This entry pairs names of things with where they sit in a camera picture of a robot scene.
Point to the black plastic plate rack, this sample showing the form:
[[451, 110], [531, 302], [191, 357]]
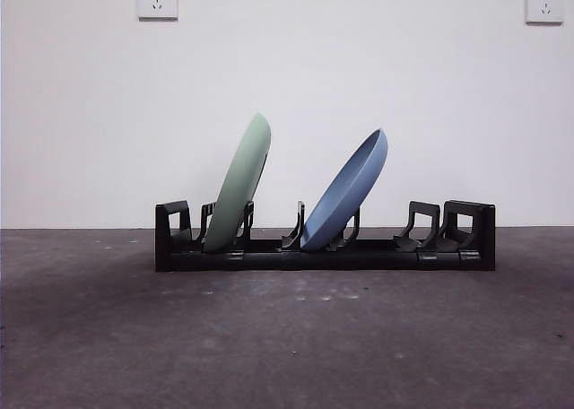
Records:
[[359, 261]]

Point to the green round plate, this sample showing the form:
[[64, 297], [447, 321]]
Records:
[[240, 180]]

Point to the white wall socket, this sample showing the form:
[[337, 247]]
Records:
[[545, 12], [158, 10]]

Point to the blue round plate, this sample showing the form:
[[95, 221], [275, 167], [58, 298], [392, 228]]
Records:
[[341, 202]]

